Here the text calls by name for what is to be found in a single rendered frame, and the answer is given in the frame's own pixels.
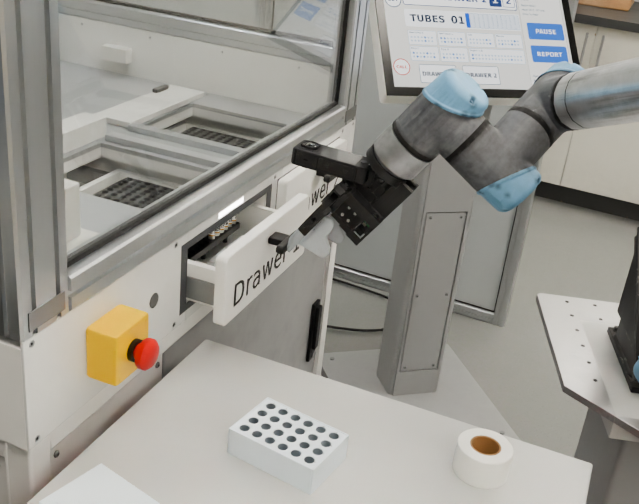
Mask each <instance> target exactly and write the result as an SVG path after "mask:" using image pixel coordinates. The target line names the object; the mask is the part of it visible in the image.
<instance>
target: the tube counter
mask: <svg viewBox="0 0 639 504"><path fill-rule="evenodd" d="M449 15H450V22H451V28H461V29H483V30H505V31H521V27H520V21H519V15H515V14H496V13H477V12H458V11H449Z"/></svg>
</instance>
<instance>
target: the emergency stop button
mask: <svg viewBox="0 0 639 504"><path fill-rule="evenodd" d="M158 356H159V345H158V342H157V341H156V340H155V339H153V338H146V339H144V340H143V341H142V342H141V343H139V344H138V345H137V346H136V347H135V349H134V352H133V357H134V359H135V365H136V367H137V368H138V369H140V370H143V371H146V370H148V369H150V368H151V367H153V366H154V364H155V363H156V361H157V359H158Z"/></svg>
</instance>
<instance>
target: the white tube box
mask: <svg viewBox="0 0 639 504"><path fill-rule="evenodd" d="M348 439H349V435H348V434H346V433H344V432H342V431H340V430H338V429H335V428H333V427H331V426H329V425H327V424H325V423H323V422H320V421H318V420H316V419H314V418H312V417H310V416H307V415H305V414H303V413H301V412H299V411H297V410H295V409H292V408H290V407H288V406H286V405H284V404H282V403H279V402H277V401H275V400H273V399H271V398H269V397H267V398H266V399H265V400H263V401H262V402H261V403H260V404H258V405H257V406H256V407H255V408H253V409H252V410H251V411H250V412H248V413H247V414H246V415H245V416H243V417H242V418H241V419H240V420H238V421H237V422H236V423H235V424H234V425H232V426H231V427H230V428H229V433H228V448H227V453H229V454H231V455H233V456H235V457H237V458H239V459H241V460H243V461H245V462H247V463H249V464H251V465H253V466H255V467H257V468H259V469H260V470H262V471H264V472H266V473H268V474H270V475H272V476H274V477H276V478H278V479H280V480H282V481H284V482H286V483H288V484H290V485H292V486H294V487H296V488H297V489H299V490H301V491H303V492H305V493H307V494H309V495H311V494H312V493H313V492H314V491H315V490H316V489H317V488H318V487H319V486H320V485H321V484H322V483H323V482H324V481H325V480H326V479H327V478H328V477H329V476H330V474H331V473H332V472H333V471H334V470H335V469H336V468H337V467H338V466H339V465H340V464H341V463H342V462H343V461H344V460H345V459H346V453H347V446H348Z"/></svg>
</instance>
